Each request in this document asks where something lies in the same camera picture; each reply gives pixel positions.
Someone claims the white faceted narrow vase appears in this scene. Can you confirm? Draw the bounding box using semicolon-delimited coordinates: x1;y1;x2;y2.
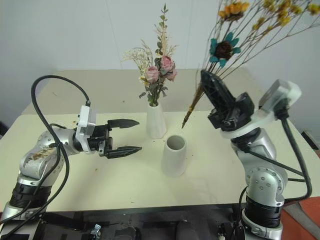
145;101;167;139

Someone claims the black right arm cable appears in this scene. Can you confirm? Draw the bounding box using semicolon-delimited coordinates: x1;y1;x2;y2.
237;104;313;201

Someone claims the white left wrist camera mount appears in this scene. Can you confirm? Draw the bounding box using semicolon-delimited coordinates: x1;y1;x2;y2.
74;104;97;153

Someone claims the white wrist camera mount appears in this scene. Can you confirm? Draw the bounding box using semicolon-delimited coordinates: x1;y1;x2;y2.
219;79;303;139
74;104;97;153

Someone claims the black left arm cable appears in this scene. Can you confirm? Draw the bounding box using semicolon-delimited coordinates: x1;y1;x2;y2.
0;74;91;224

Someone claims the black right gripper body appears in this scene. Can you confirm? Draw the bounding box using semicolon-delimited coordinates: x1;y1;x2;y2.
207;92;256;132

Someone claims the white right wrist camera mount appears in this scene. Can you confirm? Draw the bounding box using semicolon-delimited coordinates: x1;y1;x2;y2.
219;79;303;139

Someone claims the small metal clamp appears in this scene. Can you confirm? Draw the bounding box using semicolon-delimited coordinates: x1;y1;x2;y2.
89;224;102;236

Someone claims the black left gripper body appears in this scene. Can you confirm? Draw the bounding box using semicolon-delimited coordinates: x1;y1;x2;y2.
87;123;114;157

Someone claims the white wide-mouthed vase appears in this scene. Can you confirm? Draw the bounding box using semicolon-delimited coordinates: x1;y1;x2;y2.
161;134;187;178

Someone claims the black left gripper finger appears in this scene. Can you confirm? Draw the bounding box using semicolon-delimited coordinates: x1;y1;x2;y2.
107;119;141;130
105;145;144;160

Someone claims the pink rose flower bouquet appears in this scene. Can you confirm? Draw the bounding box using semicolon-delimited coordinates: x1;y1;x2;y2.
121;2;180;106

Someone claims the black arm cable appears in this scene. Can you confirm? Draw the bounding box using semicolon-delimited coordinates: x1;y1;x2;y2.
0;74;91;224
237;104;313;201

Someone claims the yellow and blue flower bouquet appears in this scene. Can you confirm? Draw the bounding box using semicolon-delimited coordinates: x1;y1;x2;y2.
180;0;320;130

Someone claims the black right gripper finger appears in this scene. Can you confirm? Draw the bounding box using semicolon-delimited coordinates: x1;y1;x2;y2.
200;70;226;111
212;74;236;110

